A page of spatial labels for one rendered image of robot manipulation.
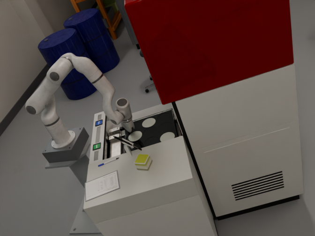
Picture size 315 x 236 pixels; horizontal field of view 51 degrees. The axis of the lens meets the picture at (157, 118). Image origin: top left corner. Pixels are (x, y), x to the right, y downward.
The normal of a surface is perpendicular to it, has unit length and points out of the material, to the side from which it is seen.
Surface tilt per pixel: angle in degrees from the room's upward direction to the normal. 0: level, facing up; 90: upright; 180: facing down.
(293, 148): 90
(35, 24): 90
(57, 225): 0
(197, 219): 90
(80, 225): 0
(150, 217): 90
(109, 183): 0
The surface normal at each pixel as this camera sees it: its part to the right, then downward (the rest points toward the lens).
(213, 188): 0.09, 0.59
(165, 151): -0.31, -0.75
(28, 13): -0.17, 0.65
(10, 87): 0.94, -0.13
